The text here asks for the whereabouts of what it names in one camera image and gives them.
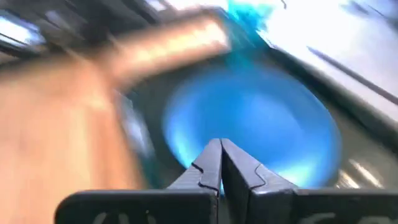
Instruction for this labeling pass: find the orange-handled metal fork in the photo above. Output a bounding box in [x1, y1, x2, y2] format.
[335, 157, 386, 190]

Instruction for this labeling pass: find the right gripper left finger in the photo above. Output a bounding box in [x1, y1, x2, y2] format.
[167, 138, 223, 197]

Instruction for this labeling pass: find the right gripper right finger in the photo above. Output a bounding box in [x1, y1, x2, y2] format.
[221, 138, 299, 224]

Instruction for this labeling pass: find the teal translucent cup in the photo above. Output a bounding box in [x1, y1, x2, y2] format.
[225, 0, 276, 68]

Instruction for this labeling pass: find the blue round plate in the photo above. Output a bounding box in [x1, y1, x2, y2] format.
[161, 62, 343, 190]

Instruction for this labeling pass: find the orange-handled metal spoon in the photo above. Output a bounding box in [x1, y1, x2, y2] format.
[118, 91, 155, 158]

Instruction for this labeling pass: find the dark green plastic tray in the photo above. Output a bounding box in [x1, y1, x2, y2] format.
[124, 46, 398, 190]

